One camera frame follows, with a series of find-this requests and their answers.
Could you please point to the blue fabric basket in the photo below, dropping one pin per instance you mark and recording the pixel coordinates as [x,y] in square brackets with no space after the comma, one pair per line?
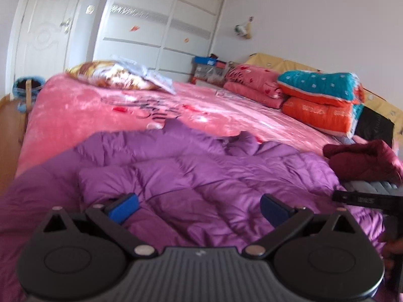
[35,83]

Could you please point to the white door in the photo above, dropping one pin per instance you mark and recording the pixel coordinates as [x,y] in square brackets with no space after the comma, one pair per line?
[41,44]

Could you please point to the person's right hand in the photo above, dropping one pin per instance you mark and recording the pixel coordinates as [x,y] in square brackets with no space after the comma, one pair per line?
[388,250]

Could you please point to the pink folded quilt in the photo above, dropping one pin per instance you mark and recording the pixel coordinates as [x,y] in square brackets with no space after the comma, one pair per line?
[252,81]

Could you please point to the purple down jacket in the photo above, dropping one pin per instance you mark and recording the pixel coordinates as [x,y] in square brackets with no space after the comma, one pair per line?
[189,170]

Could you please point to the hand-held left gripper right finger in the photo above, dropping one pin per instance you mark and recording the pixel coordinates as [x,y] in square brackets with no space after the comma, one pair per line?
[274,209]

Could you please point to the small clear packet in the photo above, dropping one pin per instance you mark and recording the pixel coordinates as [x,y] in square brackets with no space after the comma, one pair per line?
[224,93]

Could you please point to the blue box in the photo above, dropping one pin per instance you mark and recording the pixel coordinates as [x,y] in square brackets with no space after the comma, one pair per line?
[204,61]

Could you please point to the clear plastic bag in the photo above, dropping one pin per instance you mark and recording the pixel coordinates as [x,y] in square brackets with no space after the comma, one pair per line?
[157,80]

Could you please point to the teal dotted folded quilt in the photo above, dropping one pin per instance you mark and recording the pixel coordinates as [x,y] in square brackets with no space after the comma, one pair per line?
[314,83]

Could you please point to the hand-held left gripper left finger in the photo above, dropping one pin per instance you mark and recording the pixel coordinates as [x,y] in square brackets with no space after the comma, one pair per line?
[122,208]

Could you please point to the white sliding wardrobe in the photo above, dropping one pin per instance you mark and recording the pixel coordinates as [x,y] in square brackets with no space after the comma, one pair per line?
[151,22]

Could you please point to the orange folded quilt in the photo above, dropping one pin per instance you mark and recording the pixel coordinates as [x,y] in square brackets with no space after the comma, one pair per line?
[318,114]

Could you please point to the wall lamp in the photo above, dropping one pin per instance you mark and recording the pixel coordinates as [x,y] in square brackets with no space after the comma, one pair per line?
[242,30]

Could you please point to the dark red jacket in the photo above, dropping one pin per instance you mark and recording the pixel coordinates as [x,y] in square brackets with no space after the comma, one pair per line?
[365,162]

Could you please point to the pink printed bed blanket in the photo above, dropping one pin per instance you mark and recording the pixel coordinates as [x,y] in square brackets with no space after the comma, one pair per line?
[78,107]

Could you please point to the black cloth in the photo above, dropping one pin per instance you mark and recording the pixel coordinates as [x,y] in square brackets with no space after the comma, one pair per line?
[374,125]

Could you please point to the yellow printed pillow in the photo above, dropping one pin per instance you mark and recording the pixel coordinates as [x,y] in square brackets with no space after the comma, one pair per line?
[104,72]

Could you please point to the grey cloth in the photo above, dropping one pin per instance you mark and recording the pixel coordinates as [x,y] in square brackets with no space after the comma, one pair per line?
[371,185]

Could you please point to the white light switch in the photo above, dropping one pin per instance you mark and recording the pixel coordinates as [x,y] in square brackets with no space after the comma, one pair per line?
[90,9]

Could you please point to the wooden stand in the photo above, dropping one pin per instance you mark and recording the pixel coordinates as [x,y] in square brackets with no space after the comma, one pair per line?
[28,100]

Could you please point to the yellow headboard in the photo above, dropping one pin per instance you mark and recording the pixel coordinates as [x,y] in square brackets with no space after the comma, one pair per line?
[267,59]

